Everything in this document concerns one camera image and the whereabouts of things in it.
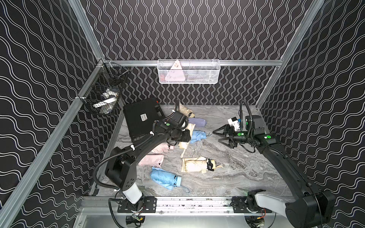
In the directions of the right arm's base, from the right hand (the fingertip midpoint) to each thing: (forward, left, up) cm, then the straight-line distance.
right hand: (215, 137), depth 73 cm
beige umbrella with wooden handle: (-6, +8, -19) cm, 21 cm away
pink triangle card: (+40, +22, +12) cm, 47 cm away
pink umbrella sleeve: (-4, +33, -19) cm, 39 cm away
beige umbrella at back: (+35, +15, -18) cm, 42 cm away
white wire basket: (+78, +13, -9) cm, 80 cm away
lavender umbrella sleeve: (+26, +6, -20) cm, 33 cm away
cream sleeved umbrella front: (-1, +16, -7) cm, 17 cm away
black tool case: (+27, +48, -15) cm, 58 cm away
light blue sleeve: (+14, +7, -19) cm, 25 cm away
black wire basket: (+44, +68, +8) cm, 82 cm away
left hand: (+5, +14, -7) cm, 16 cm away
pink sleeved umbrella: (+4, +30, -19) cm, 36 cm away
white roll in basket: (+16, +56, +11) cm, 60 cm away
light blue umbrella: (-15, +26, -20) cm, 36 cm away
